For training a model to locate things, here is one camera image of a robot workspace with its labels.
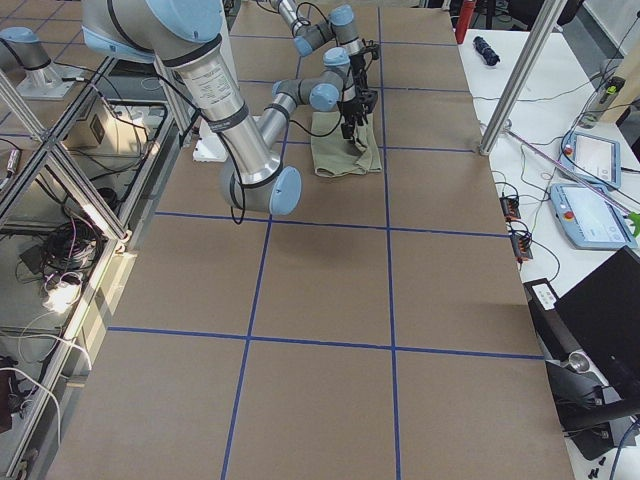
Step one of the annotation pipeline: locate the olive green long-sleeve shirt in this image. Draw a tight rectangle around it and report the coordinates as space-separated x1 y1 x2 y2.
311 112 382 178

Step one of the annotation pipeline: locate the far blue teach pendant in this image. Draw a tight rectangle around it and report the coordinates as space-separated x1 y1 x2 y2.
560 131 621 190

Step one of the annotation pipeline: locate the red cylinder bottle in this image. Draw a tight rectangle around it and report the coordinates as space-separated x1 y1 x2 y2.
454 0 476 45

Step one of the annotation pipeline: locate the near blue teach pendant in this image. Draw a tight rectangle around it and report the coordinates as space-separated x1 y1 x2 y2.
549 183 638 250

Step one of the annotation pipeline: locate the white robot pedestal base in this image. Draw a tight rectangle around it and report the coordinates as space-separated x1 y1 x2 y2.
193 120 229 163

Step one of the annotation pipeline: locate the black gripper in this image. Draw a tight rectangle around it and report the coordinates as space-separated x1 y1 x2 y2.
349 38 380 90
338 82 378 148

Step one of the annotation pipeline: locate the blue teach pendant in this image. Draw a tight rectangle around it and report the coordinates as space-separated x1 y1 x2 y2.
549 183 638 250
560 131 621 190

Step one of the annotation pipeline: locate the grabber stick with green handle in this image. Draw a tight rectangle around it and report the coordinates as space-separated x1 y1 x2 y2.
503 123 640 236

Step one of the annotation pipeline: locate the aluminium frame post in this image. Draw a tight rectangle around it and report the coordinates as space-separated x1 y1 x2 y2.
479 0 567 156

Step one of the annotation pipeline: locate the folded dark blue umbrella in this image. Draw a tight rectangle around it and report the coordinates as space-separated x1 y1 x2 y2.
473 36 500 67

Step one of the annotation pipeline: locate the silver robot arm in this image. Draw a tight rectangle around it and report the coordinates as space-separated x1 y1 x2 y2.
257 0 380 92
82 0 380 216

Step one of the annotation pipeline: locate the black monitor stand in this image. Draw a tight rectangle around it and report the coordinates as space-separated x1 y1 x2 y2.
546 361 639 460

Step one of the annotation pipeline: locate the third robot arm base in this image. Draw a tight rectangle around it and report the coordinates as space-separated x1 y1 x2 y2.
1 27 82 100

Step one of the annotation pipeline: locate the black computer case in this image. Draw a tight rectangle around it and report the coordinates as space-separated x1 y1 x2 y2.
524 246 639 395

